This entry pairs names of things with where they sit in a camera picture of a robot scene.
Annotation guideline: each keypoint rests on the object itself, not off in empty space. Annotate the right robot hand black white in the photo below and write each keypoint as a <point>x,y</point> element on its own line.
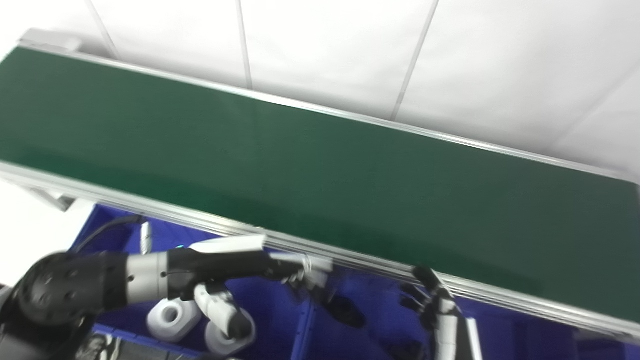
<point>447,330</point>

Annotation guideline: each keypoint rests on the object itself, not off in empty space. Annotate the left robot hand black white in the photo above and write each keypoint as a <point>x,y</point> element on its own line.
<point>220,265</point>

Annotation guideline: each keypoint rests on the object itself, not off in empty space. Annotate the white round plastic part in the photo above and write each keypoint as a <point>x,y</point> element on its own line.
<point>217,342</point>
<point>172,320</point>

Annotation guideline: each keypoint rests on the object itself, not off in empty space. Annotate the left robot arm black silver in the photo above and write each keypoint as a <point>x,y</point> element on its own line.
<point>65,285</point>

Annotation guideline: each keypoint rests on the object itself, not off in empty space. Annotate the blue plastic bin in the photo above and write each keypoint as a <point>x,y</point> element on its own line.
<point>380,310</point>
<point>270,320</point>

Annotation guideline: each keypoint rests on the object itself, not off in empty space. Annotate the green conveyor belt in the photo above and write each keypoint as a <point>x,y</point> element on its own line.
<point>150,210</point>
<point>300,175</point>

